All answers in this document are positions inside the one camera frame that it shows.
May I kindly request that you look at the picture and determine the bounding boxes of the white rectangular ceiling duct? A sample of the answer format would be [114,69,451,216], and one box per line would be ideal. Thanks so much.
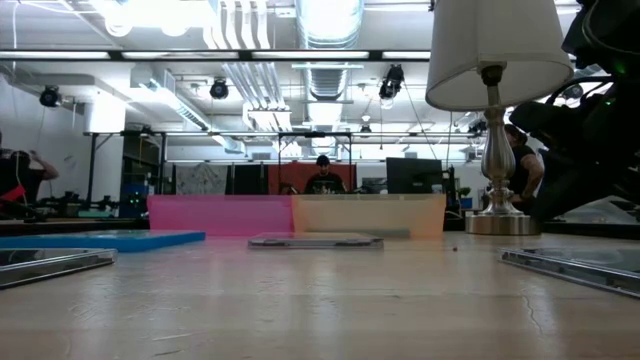
[129,67,246,154]

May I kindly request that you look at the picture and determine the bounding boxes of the black background rig frame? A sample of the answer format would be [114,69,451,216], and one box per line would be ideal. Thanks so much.
[84,129,481,201]

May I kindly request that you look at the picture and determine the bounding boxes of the red backdrop board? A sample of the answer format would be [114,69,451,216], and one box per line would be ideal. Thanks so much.
[267,162,358,196]

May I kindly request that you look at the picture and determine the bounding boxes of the black computer monitor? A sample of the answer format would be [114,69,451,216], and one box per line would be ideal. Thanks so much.
[385,157,444,196]

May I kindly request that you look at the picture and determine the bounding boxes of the pink translucent plastic bin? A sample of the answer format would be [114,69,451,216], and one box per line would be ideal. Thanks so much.
[146,194,295,238]

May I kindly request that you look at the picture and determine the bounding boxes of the black ceiling spotlight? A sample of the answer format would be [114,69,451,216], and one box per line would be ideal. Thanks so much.
[378,63,405,100]
[38,84,64,109]
[208,77,230,100]

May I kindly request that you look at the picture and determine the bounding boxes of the clear black-tray jewel case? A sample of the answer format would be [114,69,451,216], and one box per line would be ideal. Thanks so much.
[247,231,385,250]
[0,247,119,291]
[498,245,640,300]

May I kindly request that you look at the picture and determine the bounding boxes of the black aluminium table frame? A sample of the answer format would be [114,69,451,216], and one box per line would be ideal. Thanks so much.
[0,218,640,240]

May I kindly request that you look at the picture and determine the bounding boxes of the black backdrop panel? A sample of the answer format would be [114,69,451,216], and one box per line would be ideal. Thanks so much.
[227,163,269,196]

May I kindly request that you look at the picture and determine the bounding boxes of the blue equipment box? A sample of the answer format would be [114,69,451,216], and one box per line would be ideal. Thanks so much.
[119,182,150,220]

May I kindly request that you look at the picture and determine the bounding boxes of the red object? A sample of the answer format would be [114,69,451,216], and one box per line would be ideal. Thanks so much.
[0,183,26,204]

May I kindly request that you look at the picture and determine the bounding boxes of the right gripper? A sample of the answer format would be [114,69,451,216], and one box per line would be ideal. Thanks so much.
[508,74,640,224]

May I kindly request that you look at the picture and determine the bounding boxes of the white ceiling pipes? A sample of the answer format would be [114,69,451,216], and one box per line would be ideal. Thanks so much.
[202,0,294,132]

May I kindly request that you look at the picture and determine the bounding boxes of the grey cloth backdrop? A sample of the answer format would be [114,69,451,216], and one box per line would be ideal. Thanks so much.
[174,163,229,196]

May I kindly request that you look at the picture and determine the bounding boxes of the orange translucent plastic bin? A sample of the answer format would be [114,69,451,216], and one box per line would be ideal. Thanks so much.
[291,193,448,240]

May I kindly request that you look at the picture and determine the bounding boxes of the long black horizontal bar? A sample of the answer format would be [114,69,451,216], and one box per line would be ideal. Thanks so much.
[0,48,432,63]

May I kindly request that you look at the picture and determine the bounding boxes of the white shade table lamp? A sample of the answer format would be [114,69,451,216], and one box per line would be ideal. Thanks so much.
[424,0,575,236]

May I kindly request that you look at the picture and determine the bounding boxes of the silver ceiling air duct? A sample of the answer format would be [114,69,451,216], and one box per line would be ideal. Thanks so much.
[294,0,366,101]

